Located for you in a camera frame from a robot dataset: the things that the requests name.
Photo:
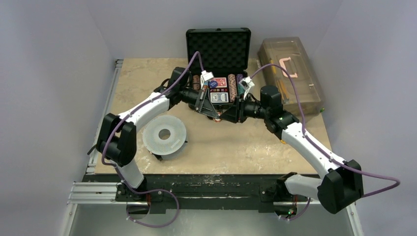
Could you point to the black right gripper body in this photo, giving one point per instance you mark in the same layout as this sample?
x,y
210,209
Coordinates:
x,y
241,108

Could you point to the translucent plastic toolbox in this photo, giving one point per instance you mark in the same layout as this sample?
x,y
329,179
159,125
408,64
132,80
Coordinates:
x,y
297,80

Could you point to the red playing card deck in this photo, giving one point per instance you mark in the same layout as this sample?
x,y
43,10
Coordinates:
x,y
222,82

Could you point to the long brown chip stack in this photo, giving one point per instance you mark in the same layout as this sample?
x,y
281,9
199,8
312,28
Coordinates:
x,y
195,83

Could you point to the white perforated cable spool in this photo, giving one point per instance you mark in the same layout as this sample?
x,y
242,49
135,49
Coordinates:
x,y
165,137

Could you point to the blue small blind button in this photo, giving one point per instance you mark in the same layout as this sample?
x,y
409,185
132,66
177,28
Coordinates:
x,y
213,84

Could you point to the aluminium frame rail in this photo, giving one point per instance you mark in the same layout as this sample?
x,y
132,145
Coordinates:
x,y
93,193

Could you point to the peach chip stack right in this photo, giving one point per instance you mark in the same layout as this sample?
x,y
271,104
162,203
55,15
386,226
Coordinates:
x,y
232,87

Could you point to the black poker set case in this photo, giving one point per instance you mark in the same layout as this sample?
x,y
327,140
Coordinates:
x,y
223,52

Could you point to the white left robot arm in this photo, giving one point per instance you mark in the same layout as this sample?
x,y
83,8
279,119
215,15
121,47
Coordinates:
x,y
117,136

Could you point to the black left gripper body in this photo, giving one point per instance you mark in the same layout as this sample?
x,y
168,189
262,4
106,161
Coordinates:
x,y
189,97

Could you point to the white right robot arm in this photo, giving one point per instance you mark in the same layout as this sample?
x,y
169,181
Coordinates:
x,y
339,183

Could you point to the dark green chip stack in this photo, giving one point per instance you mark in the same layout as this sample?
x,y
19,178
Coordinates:
x,y
240,88

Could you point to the blue playing card deck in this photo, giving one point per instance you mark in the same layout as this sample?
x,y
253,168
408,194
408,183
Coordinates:
x,y
219,97

